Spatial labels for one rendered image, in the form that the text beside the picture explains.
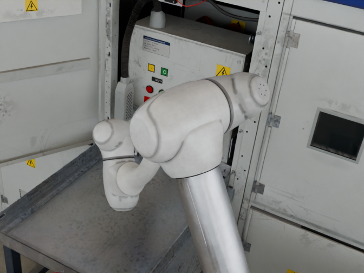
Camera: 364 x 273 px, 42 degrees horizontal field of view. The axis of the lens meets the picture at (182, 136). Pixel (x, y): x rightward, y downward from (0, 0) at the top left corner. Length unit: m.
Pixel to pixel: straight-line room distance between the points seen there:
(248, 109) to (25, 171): 1.79
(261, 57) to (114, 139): 0.58
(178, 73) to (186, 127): 0.97
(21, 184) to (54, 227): 1.02
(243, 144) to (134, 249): 0.57
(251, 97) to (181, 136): 0.19
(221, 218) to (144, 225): 0.76
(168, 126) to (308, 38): 0.79
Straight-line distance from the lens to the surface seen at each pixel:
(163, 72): 1.90
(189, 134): 0.91
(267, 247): 2.03
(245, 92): 1.00
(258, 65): 1.68
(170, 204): 1.82
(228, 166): 1.93
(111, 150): 1.49
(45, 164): 2.49
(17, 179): 2.71
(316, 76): 1.61
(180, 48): 1.83
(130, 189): 1.45
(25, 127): 2.01
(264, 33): 1.64
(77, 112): 2.07
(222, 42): 1.83
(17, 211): 1.77
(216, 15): 2.38
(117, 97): 1.93
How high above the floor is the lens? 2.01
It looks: 31 degrees down
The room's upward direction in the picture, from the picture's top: 6 degrees clockwise
